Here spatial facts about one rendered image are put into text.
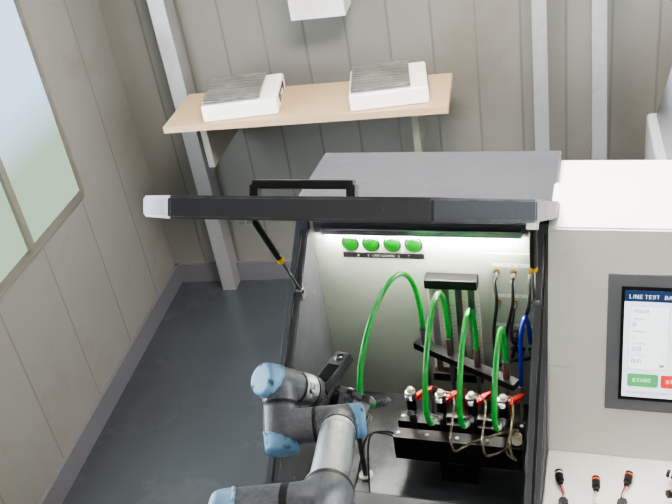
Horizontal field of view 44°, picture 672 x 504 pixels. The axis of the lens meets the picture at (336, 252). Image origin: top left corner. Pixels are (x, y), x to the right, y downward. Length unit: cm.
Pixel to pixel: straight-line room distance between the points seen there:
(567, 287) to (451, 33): 219
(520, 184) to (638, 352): 54
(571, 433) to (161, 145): 298
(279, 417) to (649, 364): 88
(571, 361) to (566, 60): 221
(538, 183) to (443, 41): 186
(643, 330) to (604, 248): 22
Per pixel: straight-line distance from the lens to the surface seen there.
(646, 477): 221
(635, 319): 207
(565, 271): 203
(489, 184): 230
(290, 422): 180
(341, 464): 157
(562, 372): 214
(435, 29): 404
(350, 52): 412
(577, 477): 219
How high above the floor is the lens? 259
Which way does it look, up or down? 32 degrees down
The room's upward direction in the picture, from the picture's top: 10 degrees counter-clockwise
